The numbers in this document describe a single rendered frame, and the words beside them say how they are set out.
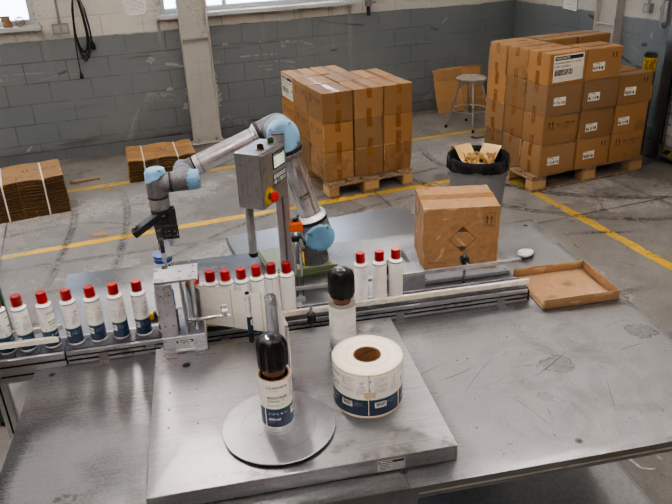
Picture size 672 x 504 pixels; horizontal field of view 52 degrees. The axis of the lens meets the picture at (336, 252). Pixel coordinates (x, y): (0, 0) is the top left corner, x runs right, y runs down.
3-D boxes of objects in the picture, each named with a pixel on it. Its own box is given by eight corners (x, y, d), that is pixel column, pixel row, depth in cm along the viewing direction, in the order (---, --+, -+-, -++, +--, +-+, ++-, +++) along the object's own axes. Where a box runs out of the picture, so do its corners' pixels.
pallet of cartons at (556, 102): (533, 194, 576) (545, 55, 526) (477, 165, 647) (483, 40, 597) (642, 171, 616) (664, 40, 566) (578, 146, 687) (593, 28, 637)
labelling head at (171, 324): (164, 354, 222) (152, 285, 211) (165, 333, 233) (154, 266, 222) (208, 348, 224) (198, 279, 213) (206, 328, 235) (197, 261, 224)
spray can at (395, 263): (390, 303, 246) (390, 252, 238) (386, 296, 251) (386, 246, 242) (404, 301, 247) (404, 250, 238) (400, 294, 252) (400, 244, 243)
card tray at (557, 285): (543, 310, 248) (544, 300, 246) (512, 277, 271) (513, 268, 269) (618, 299, 253) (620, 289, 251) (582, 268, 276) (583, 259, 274)
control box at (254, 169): (239, 207, 227) (233, 152, 219) (263, 190, 241) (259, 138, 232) (265, 211, 223) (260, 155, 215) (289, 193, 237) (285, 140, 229)
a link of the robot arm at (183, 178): (197, 163, 255) (167, 166, 252) (198, 170, 244) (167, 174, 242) (200, 183, 258) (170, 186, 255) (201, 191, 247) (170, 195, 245)
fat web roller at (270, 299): (268, 350, 222) (263, 300, 214) (266, 342, 226) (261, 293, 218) (282, 348, 223) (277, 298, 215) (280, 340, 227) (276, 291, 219)
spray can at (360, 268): (356, 307, 244) (354, 256, 236) (352, 300, 249) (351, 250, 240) (370, 306, 245) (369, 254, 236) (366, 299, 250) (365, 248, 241)
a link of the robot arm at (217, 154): (280, 103, 265) (166, 159, 262) (285, 108, 255) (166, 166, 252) (292, 130, 270) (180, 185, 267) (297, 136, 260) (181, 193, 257)
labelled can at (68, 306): (67, 347, 228) (54, 294, 219) (70, 339, 233) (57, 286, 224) (84, 345, 229) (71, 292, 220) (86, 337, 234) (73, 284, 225)
